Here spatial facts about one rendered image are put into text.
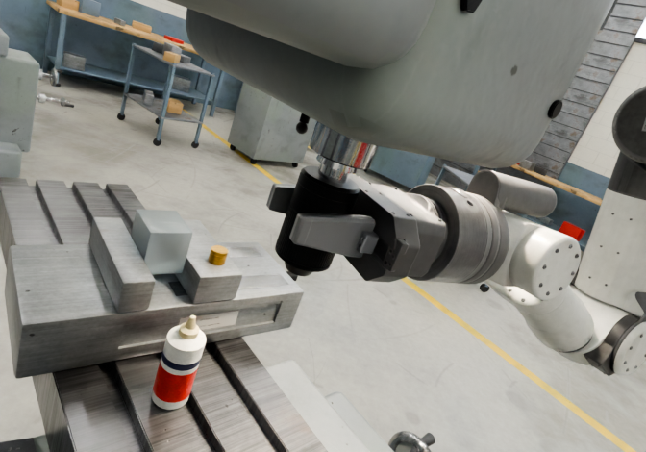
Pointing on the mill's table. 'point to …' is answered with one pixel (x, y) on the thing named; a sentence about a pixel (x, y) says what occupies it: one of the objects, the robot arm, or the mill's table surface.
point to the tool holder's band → (346, 192)
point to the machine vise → (126, 301)
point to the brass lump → (218, 255)
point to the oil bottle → (178, 364)
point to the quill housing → (443, 65)
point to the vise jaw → (195, 285)
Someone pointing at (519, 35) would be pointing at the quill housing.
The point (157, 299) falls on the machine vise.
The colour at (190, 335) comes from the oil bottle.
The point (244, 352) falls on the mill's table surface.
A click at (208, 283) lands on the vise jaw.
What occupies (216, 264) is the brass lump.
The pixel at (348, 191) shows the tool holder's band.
